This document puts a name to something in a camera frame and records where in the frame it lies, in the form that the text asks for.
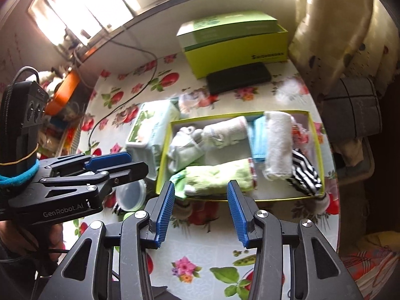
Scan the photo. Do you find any grey white sock pair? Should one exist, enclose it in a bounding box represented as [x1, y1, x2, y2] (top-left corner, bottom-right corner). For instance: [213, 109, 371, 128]
[167, 126, 206, 174]

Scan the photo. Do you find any white rolled bandage sock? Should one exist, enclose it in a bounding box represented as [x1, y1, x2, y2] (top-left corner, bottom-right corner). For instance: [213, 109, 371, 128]
[201, 116, 248, 148]

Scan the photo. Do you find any light green cloth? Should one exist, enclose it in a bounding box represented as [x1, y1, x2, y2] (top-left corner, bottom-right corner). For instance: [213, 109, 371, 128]
[169, 169, 187, 200]

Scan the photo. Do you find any yellow-green shallow box tray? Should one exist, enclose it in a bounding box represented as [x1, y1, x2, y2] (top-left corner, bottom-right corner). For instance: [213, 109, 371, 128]
[154, 109, 326, 203]

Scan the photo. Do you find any person's left hand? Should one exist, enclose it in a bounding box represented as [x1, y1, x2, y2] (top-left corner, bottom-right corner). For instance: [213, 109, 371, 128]
[1, 221, 64, 264]

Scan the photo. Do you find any white rolled towel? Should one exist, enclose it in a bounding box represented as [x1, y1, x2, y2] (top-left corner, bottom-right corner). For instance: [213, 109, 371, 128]
[263, 111, 293, 181]

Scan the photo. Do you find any floral vinyl tablecloth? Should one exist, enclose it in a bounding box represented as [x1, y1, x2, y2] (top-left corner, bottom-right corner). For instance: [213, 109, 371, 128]
[78, 53, 340, 299]

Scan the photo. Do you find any red plaid fabric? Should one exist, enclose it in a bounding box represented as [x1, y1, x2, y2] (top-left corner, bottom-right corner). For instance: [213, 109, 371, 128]
[341, 248, 399, 299]

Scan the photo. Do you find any black white striped sock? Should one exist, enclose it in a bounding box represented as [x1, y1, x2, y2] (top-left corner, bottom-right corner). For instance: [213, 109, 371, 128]
[286, 149, 322, 197]

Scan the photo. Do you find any red white snack packet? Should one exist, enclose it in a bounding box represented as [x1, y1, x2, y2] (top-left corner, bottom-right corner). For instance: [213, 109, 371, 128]
[291, 116, 309, 153]

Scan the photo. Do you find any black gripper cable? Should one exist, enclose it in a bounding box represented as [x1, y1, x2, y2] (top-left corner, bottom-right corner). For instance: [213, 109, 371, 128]
[0, 65, 70, 263]

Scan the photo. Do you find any orange basin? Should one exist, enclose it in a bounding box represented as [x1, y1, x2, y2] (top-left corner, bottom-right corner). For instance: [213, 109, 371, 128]
[45, 70, 80, 116]

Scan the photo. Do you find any grey checked cushion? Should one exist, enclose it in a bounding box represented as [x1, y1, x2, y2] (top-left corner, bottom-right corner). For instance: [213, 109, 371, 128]
[321, 77, 383, 143]

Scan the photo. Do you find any green red-white patterned cloth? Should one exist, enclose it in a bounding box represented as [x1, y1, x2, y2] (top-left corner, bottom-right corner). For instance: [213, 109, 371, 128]
[184, 158, 257, 197]

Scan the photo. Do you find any round clear lidded container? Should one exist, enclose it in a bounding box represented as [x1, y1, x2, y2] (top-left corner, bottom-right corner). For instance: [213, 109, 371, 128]
[116, 179, 147, 212]

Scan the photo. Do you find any beige spotted curtain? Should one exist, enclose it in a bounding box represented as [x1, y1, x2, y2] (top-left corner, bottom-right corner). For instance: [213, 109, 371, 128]
[289, 0, 399, 102]

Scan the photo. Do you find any blue face mask pack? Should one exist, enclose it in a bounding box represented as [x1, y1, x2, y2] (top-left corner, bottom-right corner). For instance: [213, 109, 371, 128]
[247, 116, 267, 163]

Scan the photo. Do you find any green white carton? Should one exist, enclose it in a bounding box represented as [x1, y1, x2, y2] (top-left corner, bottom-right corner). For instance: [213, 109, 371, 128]
[176, 11, 280, 52]

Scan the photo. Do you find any black phone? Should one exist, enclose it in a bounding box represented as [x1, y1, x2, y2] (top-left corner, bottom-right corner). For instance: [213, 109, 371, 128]
[206, 62, 272, 95]

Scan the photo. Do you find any wet wipes pack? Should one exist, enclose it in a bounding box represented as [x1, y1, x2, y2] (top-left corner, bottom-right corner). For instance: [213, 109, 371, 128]
[125, 99, 180, 181]

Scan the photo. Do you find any black power cable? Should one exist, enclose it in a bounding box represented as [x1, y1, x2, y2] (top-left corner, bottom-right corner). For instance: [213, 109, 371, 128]
[88, 38, 159, 149]

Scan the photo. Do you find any yellow-green cardboard box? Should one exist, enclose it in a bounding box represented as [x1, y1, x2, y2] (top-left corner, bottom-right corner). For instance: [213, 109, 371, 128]
[184, 28, 288, 79]

